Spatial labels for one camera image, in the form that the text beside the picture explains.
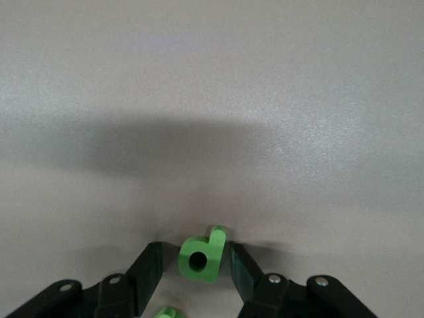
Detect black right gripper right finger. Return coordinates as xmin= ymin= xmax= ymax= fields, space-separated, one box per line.
xmin=229 ymin=243 xmax=378 ymax=318

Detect green letter P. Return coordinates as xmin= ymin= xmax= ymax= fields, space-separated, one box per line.
xmin=178 ymin=225 xmax=229 ymax=285

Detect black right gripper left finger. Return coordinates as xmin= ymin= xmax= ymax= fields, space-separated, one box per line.
xmin=0 ymin=241 xmax=165 ymax=318

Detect green letter U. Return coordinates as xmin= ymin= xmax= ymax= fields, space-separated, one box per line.
xmin=145 ymin=305 xmax=186 ymax=318

